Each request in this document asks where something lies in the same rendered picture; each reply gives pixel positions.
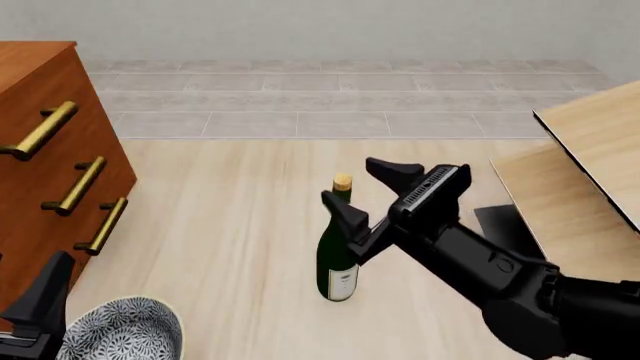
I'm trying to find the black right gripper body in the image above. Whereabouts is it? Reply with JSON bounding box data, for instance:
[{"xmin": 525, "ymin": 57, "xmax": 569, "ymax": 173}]
[{"xmin": 346, "ymin": 162, "xmax": 473, "ymax": 267}]

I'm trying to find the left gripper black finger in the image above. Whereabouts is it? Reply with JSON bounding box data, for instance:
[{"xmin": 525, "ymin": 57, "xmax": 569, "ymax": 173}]
[{"xmin": 0, "ymin": 249, "xmax": 77, "ymax": 336}]

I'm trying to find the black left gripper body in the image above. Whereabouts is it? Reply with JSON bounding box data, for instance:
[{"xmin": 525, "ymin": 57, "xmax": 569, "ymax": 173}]
[{"xmin": 0, "ymin": 318, "xmax": 67, "ymax": 360}]

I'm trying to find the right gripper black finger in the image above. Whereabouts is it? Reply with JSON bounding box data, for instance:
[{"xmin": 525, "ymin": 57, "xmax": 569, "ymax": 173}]
[
  {"xmin": 365, "ymin": 156, "xmax": 427, "ymax": 197},
  {"xmin": 320, "ymin": 189, "xmax": 372, "ymax": 246}
]

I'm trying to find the dark green wine bottle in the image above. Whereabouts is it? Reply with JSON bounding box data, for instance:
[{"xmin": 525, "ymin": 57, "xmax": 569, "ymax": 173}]
[{"xmin": 315, "ymin": 172, "xmax": 361, "ymax": 303}]

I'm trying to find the pale wooden wine rack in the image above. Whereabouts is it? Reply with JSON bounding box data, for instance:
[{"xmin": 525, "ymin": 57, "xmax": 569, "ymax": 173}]
[{"xmin": 473, "ymin": 79, "xmax": 640, "ymax": 283}]

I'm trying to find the black-and-white patterned bowl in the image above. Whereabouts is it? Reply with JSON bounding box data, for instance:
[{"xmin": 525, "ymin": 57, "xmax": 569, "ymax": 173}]
[{"xmin": 55, "ymin": 295, "xmax": 186, "ymax": 360}]

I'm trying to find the brown wooden cabinet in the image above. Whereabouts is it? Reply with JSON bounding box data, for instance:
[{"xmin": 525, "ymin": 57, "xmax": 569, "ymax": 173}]
[{"xmin": 0, "ymin": 40, "xmax": 139, "ymax": 333}]

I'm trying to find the long brass cabinet handle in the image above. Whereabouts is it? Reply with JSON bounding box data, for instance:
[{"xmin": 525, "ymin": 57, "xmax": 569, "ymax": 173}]
[{"xmin": 0, "ymin": 99, "xmax": 80, "ymax": 163}]

